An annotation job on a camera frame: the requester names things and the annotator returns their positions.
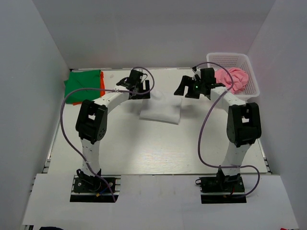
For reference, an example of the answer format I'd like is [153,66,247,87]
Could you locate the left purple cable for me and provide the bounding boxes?
[59,67,155,202]

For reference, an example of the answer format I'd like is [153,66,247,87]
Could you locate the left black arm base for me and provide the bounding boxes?
[70,175,121,203]

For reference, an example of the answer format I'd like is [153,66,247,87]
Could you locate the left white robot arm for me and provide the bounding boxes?
[76,69,150,191]

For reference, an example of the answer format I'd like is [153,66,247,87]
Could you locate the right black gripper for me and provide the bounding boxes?
[174,76,205,99]

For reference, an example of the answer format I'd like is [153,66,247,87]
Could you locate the purple cable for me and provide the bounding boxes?
[59,67,155,202]
[191,62,261,197]

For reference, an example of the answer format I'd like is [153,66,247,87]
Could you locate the green folded t shirt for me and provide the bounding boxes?
[64,69,101,104]

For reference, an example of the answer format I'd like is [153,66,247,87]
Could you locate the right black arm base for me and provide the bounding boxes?
[195,176,247,204]

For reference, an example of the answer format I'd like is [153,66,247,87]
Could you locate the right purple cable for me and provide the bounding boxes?
[191,62,261,197]

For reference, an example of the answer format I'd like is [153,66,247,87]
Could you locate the pink t shirt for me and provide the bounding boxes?
[215,68,249,94]

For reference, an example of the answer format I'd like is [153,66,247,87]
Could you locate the white plastic basket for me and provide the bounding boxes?
[206,52,260,101]

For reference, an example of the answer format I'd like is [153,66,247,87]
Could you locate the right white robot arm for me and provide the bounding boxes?
[174,67,261,191]

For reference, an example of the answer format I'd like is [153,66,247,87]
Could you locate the orange folded t shirt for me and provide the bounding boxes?
[72,71,105,105]

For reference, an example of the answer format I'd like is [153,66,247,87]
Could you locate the white t shirt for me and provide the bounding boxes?
[140,90,182,125]

